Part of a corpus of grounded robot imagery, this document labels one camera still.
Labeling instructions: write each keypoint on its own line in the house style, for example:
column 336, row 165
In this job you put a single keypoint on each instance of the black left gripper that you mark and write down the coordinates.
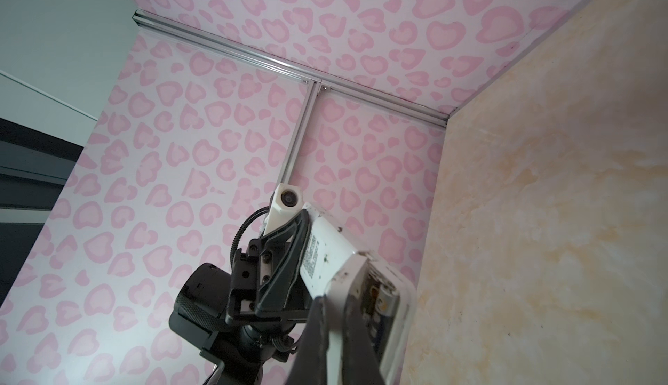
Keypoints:
column 241, row 319

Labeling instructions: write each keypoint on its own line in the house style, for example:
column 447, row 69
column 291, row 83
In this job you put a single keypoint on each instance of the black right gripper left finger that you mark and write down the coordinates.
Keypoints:
column 310, row 363

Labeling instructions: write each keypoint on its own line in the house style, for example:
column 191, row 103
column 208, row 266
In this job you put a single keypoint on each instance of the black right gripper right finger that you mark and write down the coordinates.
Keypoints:
column 359, row 362

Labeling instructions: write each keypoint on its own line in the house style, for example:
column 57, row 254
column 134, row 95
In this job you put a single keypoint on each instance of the white air conditioner remote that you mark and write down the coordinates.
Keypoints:
column 335, row 265

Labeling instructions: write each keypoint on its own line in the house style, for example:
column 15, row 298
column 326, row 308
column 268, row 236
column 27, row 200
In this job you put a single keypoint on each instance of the black yellow battery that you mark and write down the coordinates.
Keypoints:
column 386, row 304

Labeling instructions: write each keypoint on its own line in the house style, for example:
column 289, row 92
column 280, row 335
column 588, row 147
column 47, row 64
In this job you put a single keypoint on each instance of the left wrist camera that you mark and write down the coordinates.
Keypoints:
column 286, row 202

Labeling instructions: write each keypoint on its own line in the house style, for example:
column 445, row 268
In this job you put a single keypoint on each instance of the aluminium diagonal frame bar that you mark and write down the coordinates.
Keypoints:
column 292, row 151

